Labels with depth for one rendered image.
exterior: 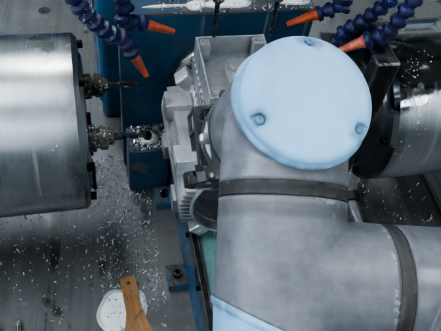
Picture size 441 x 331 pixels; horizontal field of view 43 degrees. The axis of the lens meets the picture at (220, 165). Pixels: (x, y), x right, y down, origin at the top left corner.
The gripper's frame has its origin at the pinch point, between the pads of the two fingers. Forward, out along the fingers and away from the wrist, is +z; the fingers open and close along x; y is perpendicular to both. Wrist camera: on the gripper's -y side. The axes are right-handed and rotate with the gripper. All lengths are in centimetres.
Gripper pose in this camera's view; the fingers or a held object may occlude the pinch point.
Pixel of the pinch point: (211, 185)
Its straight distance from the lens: 71.2
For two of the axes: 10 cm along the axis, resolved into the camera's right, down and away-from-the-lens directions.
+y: -1.2, -9.9, 1.1
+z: -1.9, 1.4, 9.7
